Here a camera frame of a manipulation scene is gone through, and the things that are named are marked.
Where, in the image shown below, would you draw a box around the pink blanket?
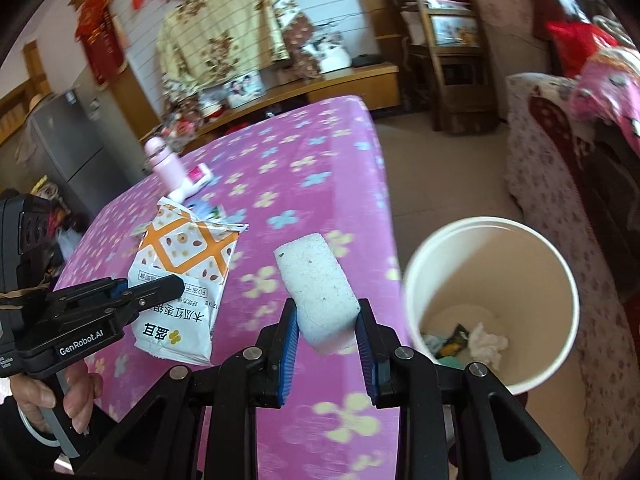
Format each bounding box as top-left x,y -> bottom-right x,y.
570,47 -> 639,155

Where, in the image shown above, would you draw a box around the red plastic bag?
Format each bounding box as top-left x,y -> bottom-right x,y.
546,22 -> 618,77

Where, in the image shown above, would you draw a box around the framed couple photo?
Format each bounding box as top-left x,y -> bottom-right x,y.
222,70 -> 266,108

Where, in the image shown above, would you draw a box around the wooden tv cabinet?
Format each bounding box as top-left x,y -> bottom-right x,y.
179,62 -> 402,154

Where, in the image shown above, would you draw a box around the floral covered sofa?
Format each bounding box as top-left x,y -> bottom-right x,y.
506,73 -> 639,479

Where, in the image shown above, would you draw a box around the yellow floral hanging cloth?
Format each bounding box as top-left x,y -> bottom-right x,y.
156,0 -> 291,88

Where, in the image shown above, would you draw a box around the white trash bucket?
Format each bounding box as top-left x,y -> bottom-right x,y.
404,217 -> 580,394

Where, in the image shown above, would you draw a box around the wooden chair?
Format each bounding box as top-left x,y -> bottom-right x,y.
392,0 -> 499,134

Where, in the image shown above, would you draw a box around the white bottle pink label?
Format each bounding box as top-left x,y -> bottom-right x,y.
168,162 -> 213,204

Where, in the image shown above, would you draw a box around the red chinese knot decoration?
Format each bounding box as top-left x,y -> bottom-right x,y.
75,0 -> 127,89

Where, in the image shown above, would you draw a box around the trash in bucket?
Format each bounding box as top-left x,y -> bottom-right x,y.
423,323 -> 509,372

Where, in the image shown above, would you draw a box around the person's left hand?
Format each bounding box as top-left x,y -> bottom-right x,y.
10,361 -> 103,434

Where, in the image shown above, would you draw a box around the grey refrigerator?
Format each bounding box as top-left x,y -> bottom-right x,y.
16,90 -> 144,220

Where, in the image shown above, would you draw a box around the pink thermos bottle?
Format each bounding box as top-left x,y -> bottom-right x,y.
144,136 -> 186,193

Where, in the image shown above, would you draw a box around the orange white snack bag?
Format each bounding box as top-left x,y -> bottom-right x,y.
128,197 -> 247,366

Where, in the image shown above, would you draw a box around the white sponge block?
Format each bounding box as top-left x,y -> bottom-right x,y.
274,233 -> 360,356

